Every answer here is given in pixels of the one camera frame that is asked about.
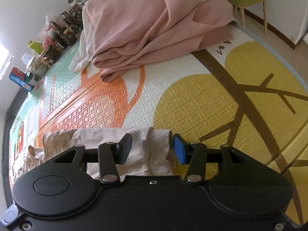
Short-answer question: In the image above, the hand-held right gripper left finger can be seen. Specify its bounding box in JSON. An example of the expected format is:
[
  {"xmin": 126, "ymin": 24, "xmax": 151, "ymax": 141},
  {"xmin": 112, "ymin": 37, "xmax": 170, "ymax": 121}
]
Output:
[{"xmin": 53, "ymin": 133, "xmax": 133, "ymax": 185}]

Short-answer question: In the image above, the pink folded cloth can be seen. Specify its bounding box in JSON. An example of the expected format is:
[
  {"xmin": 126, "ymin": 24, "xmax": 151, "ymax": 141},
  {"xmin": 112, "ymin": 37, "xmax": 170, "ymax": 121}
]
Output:
[{"xmin": 82, "ymin": 0, "xmax": 236, "ymax": 83}]

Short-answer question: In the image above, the window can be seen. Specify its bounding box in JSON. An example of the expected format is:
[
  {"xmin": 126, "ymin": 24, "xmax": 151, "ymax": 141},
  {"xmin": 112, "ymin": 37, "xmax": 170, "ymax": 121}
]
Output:
[{"xmin": 0, "ymin": 44, "xmax": 13, "ymax": 80}]

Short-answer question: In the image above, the green snack packet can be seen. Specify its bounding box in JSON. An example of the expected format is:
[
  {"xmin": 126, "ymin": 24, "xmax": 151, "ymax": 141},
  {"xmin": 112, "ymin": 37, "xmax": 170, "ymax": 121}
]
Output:
[{"xmin": 27, "ymin": 40, "xmax": 44, "ymax": 53}]

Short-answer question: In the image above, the dark jam jar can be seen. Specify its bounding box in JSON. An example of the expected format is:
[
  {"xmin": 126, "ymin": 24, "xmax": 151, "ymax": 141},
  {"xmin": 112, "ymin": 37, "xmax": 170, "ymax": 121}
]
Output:
[{"xmin": 43, "ymin": 46, "xmax": 62, "ymax": 63}]

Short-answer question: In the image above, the grey padded bed rail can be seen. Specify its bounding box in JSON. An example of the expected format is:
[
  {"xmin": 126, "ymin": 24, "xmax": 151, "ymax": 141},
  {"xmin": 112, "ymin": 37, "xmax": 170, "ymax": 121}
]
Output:
[{"xmin": 0, "ymin": 87, "xmax": 29, "ymax": 207}]

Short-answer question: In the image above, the blue snack can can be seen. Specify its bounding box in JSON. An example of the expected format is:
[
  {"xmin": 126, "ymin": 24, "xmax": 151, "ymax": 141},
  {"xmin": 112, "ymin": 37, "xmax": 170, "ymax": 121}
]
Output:
[{"xmin": 8, "ymin": 67, "xmax": 35, "ymax": 92}]

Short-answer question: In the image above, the crumpled white garment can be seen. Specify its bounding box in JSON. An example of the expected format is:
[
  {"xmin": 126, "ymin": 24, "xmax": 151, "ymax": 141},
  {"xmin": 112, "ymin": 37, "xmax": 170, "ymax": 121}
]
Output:
[{"xmin": 69, "ymin": 0, "xmax": 97, "ymax": 74}]

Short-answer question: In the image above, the printed foam play mat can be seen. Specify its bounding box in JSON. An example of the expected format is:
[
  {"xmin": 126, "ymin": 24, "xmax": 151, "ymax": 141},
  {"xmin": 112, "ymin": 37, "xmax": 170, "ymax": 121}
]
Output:
[{"xmin": 7, "ymin": 20, "xmax": 308, "ymax": 224}]

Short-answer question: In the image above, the beige and white dress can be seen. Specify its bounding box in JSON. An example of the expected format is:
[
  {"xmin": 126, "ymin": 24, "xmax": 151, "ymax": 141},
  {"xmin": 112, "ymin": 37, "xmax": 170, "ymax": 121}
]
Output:
[{"xmin": 11, "ymin": 126, "xmax": 175, "ymax": 181}]

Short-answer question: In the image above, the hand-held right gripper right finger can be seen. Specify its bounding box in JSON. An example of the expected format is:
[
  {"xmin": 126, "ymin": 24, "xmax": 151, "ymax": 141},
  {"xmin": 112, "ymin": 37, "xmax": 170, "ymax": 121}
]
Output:
[{"xmin": 173, "ymin": 133, "xmax": 267, "ymax": 186}]

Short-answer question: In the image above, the pink and white plastic bag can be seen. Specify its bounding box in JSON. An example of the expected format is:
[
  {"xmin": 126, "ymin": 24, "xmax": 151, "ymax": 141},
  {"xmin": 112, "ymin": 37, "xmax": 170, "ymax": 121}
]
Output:
[{"xmin": 40, "ymin": 16, "xmax": 58, "ymax": 46}]

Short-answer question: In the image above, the brown glass bottle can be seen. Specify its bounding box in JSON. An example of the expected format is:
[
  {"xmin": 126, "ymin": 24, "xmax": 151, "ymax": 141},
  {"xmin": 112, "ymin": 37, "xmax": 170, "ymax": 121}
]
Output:
[{"xmin": 58, "ymin": 26, "xmax": 77, "ymax": 46}]

